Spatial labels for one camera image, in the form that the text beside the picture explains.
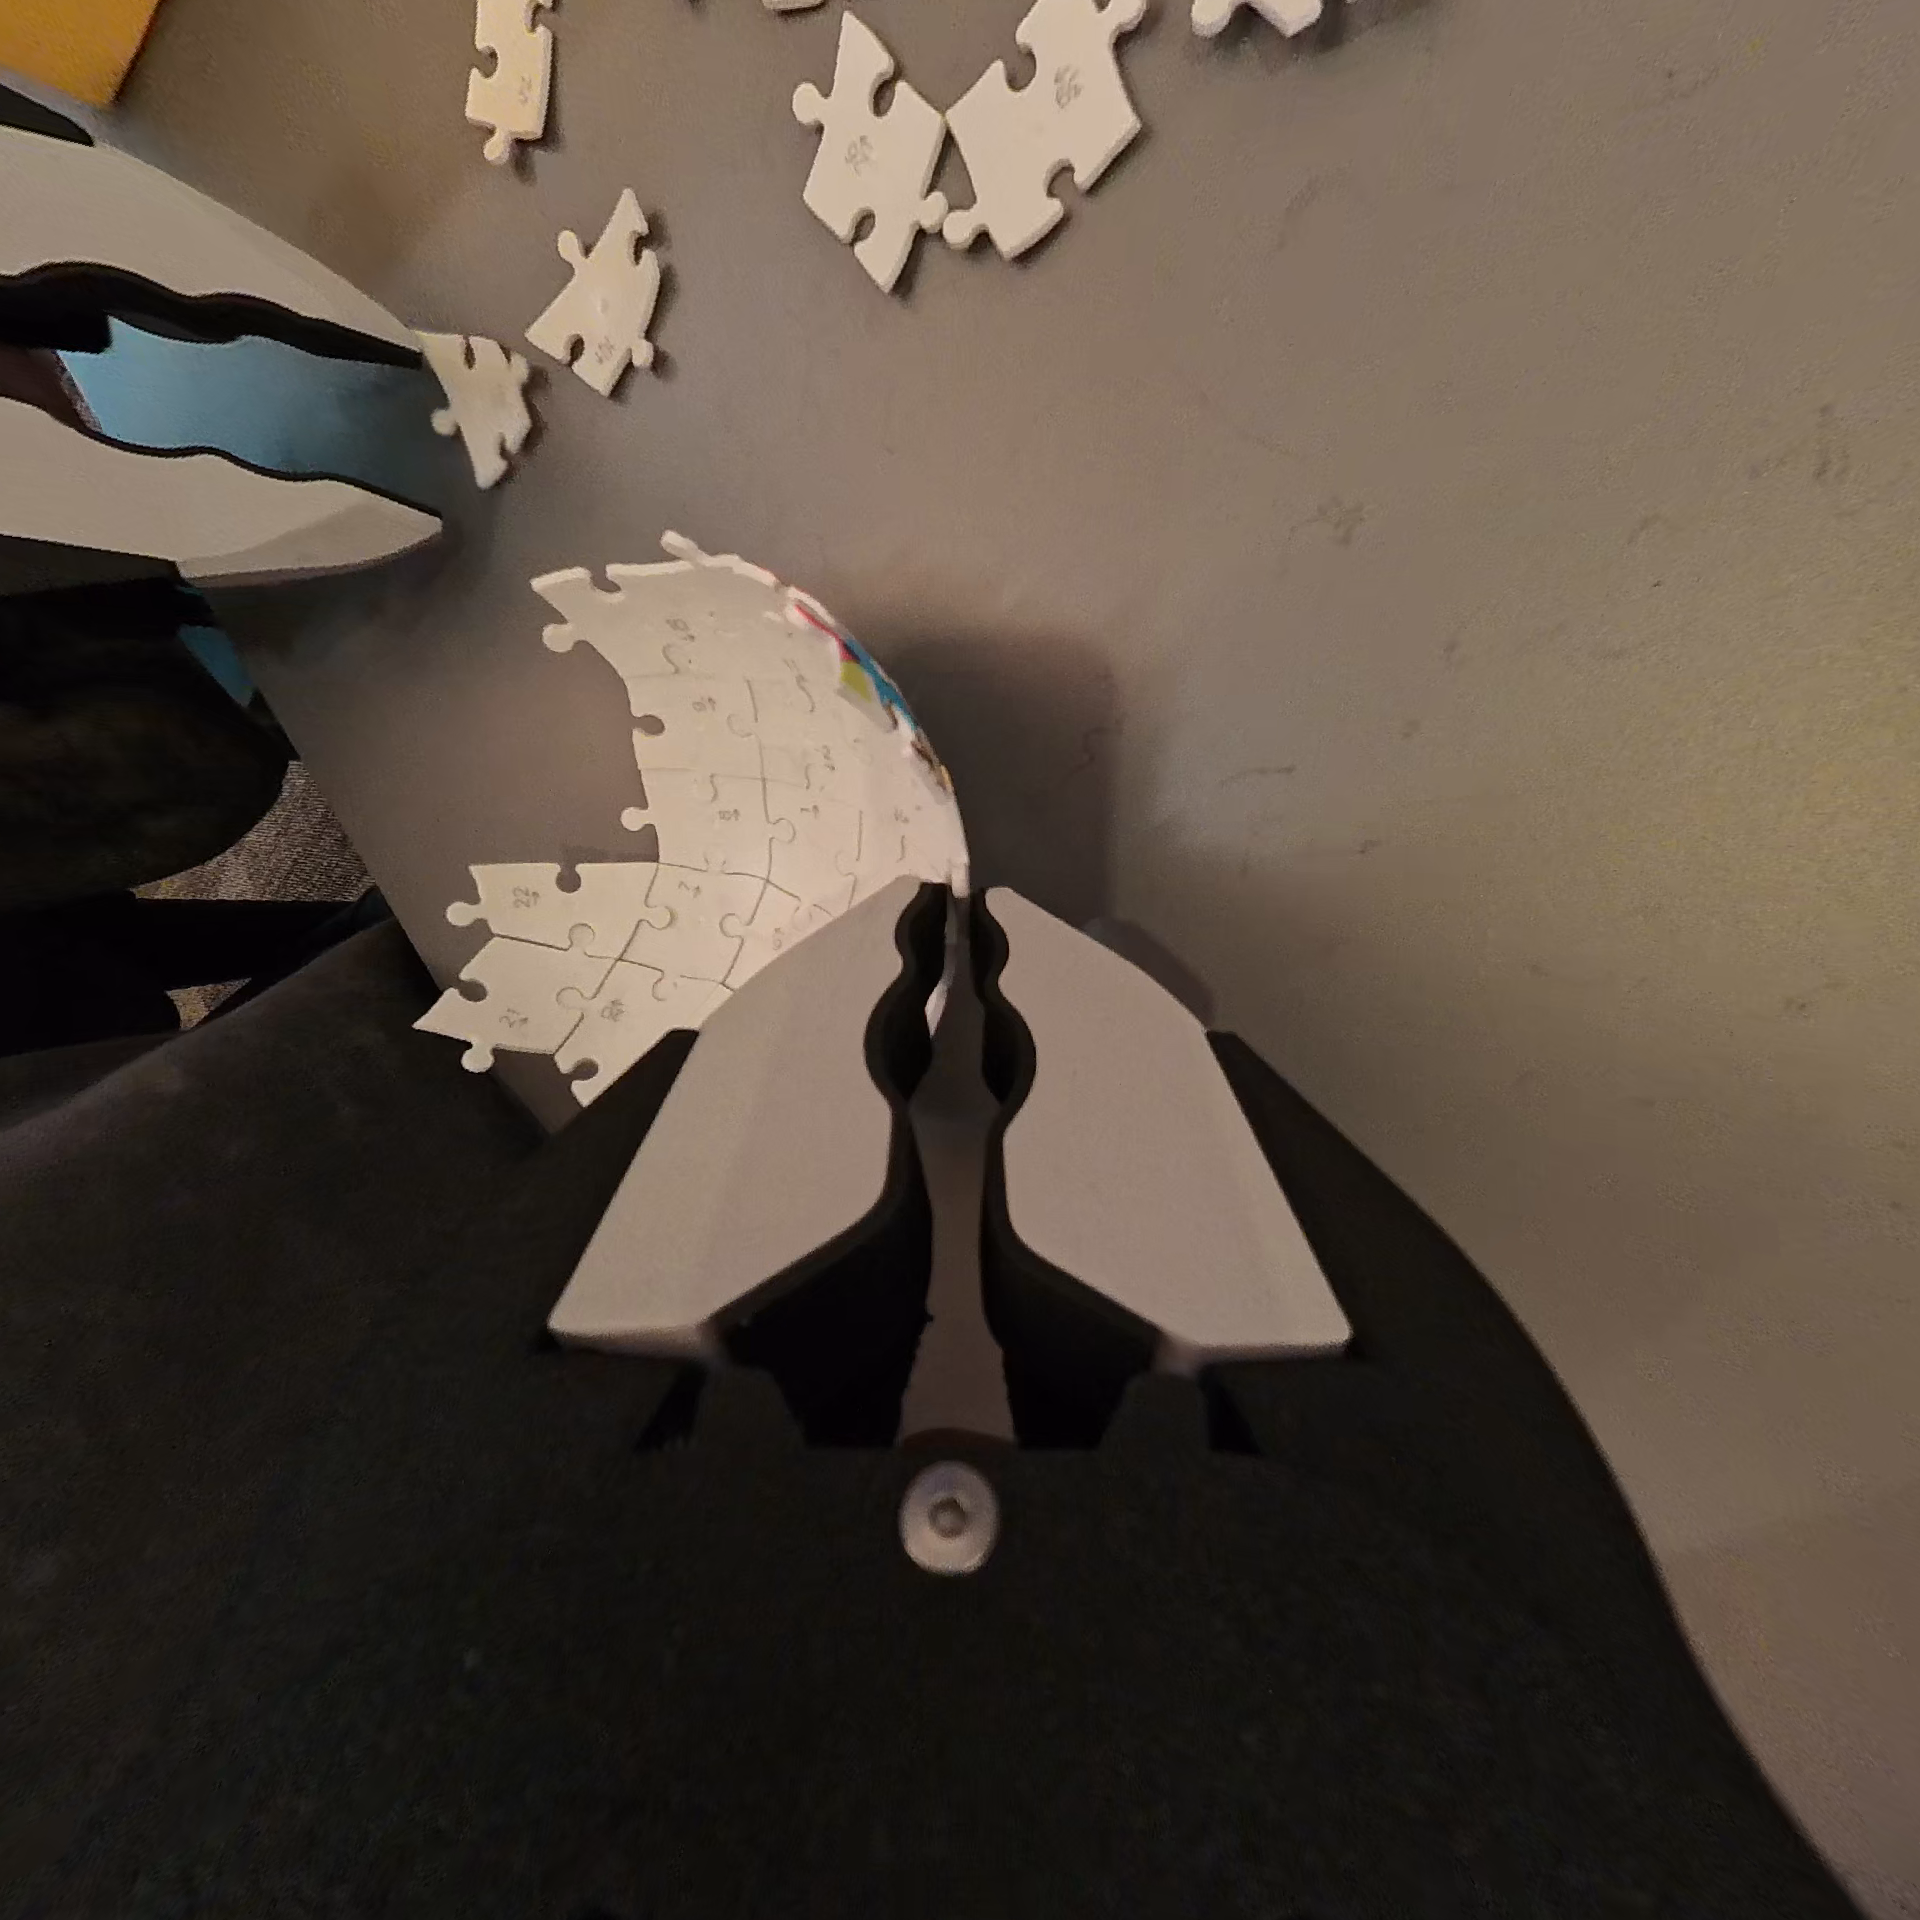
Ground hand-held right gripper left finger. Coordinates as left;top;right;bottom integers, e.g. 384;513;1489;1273
549;884;951;1450

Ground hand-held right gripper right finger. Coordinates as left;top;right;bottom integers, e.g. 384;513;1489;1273
975;884;1352;1450

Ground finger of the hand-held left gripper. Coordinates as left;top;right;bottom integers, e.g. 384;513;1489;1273
0;391;450;590
0;127;426;375

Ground single white puzzle piece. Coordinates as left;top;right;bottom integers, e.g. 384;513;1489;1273
416;329;545;492

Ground partly built puzzle ball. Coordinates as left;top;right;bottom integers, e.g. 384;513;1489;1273
413;530;972;1109

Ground group of puzzle pieces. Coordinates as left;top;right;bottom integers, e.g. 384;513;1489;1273
463;0;1352;399

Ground yellow box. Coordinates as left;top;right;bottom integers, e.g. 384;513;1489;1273
0;0;170;109

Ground person's dark trousers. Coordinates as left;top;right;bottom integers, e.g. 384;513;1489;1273
0;914;599;1920

